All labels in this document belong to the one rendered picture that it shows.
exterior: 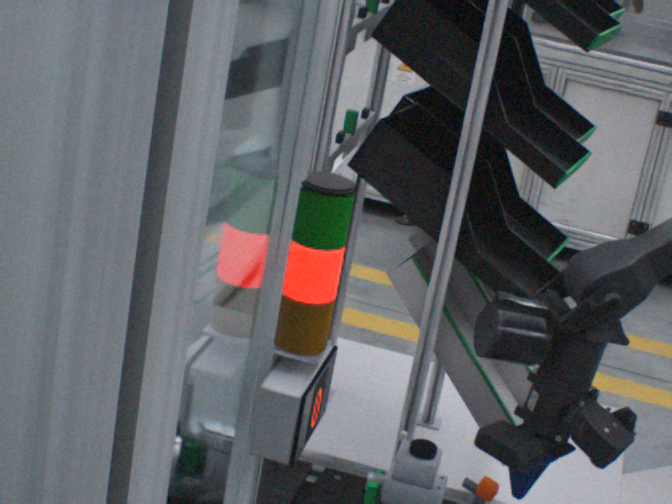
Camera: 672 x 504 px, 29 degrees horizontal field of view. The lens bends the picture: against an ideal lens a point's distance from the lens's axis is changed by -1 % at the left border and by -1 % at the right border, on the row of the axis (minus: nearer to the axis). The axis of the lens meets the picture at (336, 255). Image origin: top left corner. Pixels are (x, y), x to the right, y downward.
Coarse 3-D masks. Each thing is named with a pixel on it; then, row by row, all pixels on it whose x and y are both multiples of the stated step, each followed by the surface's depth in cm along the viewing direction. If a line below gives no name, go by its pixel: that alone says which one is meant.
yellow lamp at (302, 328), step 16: (288, 304) 114; (304, 304) 113; (320, 304) 114; (288, 320) 114; (304, 320) 114; (320, 320) 114; (288, 336) 114; (304, 336) 114; (320, 336) 115; (304, 352) 115; (320, 352) 116
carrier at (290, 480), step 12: (264, 468) 153; (300, 468) 154; (264, 480) 150; (276, 480) 151; (288, 480) 151; (300, 480) 152; (264, 492) 148; (276, 492) 148; (288, 492) 149; (300, 492) 152
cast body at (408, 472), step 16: (400, 448) 139; (416, 448) 138; (432, 448) 138; (400, 464) 137; (416, 464) 137; (432, 464) 137; (368, 480) 141; (384, 480) 139; (400, 480) 138; (416, 480) 138; (432, 480) 137; (384, 496) 139; (400, 496) 139; (416, 496) 138; (432, 496) 138
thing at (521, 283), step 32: (384, 128) 154; (416, 128) 166; (352, 160) 156; (384, 160) 155; (416, 160) 153; (448, 160) 165; (480, 160) 163; (384, 192) 156; (416, 192) 154; (448, 192) 153; (480, 192) 165; (416, 224) 155; (480, 224) 166; (480, 256) 153; (512, 256) 164; (512, 288) 153
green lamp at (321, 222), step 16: (304, 192) 110; (304, 208) 111; (320, 208) 110; (336, 208) 110; (304, 224) 111; (320, 224) 111; (336, 224) 111; (304, 240) 111; (320, 240) 111; (336, 240) 112
